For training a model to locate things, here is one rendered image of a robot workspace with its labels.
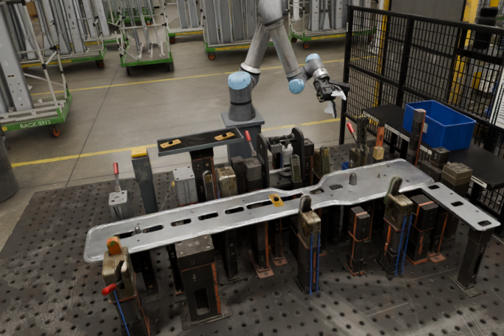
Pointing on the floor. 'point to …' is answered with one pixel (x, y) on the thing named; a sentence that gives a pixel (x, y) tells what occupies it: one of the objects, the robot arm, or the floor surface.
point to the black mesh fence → (421, 79)
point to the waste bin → (8, 187)
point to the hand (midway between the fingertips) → (341, 109)
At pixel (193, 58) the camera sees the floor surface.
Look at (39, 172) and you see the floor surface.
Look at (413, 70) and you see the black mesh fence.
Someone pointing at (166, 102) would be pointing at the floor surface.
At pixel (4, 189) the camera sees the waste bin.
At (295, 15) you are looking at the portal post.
